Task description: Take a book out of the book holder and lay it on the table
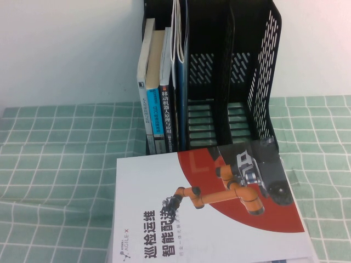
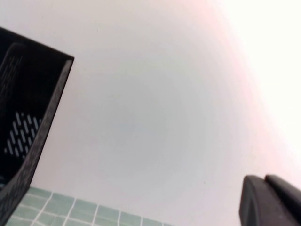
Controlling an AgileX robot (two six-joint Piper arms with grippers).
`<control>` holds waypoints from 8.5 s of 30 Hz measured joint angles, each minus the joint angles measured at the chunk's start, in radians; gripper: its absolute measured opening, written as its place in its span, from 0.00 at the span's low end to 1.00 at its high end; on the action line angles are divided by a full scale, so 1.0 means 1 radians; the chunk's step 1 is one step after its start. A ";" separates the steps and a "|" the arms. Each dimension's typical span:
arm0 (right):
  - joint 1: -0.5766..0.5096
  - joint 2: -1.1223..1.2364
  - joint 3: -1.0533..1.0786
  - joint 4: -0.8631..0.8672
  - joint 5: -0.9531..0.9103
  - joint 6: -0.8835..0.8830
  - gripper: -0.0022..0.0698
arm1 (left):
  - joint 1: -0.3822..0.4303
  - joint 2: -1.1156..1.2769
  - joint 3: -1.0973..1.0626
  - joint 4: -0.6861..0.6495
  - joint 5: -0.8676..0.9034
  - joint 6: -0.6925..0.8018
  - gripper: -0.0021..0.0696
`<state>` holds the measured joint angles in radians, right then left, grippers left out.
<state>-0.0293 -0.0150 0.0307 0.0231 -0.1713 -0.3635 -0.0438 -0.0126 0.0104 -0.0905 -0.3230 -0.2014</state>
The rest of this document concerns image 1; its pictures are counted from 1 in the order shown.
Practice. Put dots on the blue cover booklet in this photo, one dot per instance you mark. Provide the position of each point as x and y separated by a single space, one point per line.
180 96

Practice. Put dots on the black spine robotics book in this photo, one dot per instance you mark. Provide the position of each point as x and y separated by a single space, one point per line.
166 115

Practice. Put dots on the cyan spine book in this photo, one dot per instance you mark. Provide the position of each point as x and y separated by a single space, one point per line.
155 115

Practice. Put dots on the grey spine book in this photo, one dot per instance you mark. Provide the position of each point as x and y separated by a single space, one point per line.
142 109

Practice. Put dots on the black mesh book holder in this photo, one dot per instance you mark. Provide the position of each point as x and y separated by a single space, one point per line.
237 115

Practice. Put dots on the blue cover book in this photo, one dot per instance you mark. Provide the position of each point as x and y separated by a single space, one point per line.
176 33

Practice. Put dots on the white brochure orange robot print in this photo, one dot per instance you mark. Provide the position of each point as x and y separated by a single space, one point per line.
164 197

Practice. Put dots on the green checked tablecloth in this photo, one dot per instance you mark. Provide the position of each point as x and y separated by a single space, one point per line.
55 164

